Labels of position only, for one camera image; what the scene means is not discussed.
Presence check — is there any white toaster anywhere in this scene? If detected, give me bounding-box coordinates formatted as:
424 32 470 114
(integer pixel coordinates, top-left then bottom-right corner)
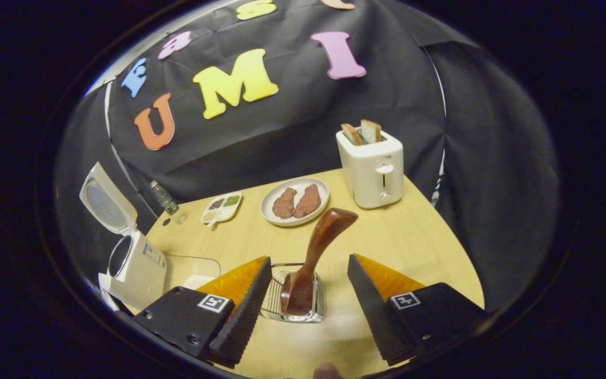
336 128 405 210

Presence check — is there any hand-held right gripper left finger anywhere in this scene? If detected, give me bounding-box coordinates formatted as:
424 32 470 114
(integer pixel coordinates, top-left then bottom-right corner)
132 255 274 369

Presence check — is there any white round plate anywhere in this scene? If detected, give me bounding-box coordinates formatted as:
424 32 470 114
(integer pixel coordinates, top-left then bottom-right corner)
260 177 330 227

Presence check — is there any toast slice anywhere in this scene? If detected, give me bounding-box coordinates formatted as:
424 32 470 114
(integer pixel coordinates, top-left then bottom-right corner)
361 119 382 144
341 123 362 146

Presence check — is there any white divided grain tray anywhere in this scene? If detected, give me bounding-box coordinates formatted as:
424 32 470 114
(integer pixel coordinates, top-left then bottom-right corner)
200 192 243 230

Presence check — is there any brown meat piece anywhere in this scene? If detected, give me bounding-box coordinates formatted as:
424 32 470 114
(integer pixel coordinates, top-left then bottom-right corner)
272 187 297 220
293 184 322 219

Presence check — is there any clear plastic water bottle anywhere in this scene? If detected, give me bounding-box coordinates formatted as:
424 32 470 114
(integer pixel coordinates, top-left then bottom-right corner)
149 180 180 216

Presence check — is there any metal wire chopstick holder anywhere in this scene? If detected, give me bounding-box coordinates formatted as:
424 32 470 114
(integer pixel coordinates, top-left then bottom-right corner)
260 262 326 323

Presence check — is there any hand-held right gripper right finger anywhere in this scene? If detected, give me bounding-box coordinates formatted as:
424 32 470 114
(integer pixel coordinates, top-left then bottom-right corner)
347 253 492 367

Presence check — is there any white rice cooker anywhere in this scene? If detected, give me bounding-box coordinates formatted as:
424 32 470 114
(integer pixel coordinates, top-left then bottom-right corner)
78 162 168 312

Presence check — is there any brown wooden spoon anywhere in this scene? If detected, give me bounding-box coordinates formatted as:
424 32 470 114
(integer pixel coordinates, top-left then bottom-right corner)
280 207 359 316

